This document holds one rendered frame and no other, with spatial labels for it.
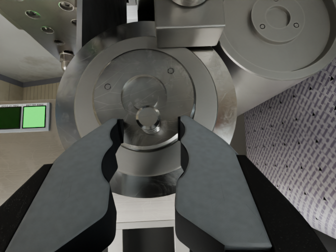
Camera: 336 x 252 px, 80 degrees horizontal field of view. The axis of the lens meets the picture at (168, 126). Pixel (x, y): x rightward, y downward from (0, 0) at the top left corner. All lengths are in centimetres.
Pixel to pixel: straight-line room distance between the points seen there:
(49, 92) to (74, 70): 354
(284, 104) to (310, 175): 10
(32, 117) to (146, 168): 46
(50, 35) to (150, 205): 43
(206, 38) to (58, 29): 38
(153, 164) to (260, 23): 15
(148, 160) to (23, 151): 47
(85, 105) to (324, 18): 23
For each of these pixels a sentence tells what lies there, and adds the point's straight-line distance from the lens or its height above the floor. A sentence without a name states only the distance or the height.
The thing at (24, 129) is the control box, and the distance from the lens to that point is 59.
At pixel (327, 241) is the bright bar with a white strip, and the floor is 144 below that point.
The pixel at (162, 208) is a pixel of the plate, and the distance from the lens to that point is 51.
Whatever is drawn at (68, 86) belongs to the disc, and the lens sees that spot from 19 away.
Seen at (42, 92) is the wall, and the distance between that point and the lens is 383.
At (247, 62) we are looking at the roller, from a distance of 19.
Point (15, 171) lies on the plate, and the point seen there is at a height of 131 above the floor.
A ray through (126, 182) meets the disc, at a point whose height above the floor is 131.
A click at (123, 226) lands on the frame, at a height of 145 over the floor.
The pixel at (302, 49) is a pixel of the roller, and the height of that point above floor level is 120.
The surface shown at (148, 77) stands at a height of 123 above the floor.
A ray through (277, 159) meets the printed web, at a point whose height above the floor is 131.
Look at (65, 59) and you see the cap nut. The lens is 58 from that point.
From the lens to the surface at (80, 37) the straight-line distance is 22.
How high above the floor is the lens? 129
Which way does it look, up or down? 8 degrees down
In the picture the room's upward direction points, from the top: 177 degrees clockwise
